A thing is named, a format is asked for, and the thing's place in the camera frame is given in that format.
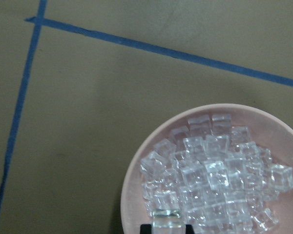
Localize clear ice cube pile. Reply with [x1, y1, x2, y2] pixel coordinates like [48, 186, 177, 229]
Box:
[140, 114, 293, 234]

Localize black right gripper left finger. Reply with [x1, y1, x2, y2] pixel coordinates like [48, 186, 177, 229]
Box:
[140, 224, 152, 234]

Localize pink bowl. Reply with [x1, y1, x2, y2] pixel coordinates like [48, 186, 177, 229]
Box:
[120, 103, 293, 234]

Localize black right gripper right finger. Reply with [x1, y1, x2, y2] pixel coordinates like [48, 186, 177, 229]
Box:
[185, 224, 195, 234]

